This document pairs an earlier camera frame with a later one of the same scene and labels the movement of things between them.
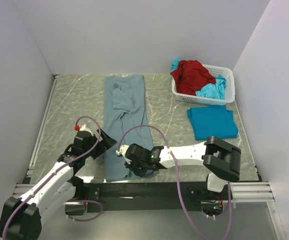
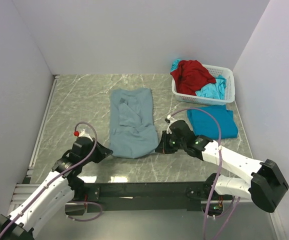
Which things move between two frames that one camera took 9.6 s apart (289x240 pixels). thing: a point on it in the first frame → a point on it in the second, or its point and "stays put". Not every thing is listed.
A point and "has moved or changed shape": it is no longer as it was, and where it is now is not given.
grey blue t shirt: x=125 y=107 has moved or changed shape
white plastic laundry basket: x=218 y=71 stays put
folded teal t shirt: x=212 y=121 stays put
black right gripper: x=132 y=163 → x=163 y=144
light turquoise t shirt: x=217 y=89 stays put
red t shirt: x=191 y=76 stays put
